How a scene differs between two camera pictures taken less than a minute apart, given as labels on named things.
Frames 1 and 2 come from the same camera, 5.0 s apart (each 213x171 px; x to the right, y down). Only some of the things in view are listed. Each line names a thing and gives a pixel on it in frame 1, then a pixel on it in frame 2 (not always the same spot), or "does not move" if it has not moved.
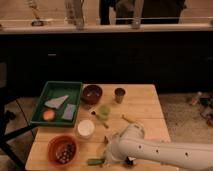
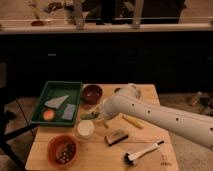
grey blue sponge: [69, 111] does not move
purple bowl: [91, 94] does not move
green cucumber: [95, 161] to [89, 116]
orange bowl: [62, 150] does not move
